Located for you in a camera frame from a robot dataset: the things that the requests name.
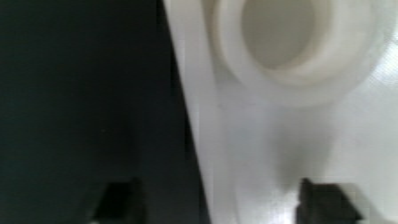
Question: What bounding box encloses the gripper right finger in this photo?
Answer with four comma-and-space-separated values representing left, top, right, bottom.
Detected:
294, 178, 362, 224

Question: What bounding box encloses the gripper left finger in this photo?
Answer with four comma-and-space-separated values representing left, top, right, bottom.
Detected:
92, 178, 145, 224

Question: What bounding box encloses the white square tabletop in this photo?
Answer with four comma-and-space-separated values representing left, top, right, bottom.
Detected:
163, 0, 398, 224

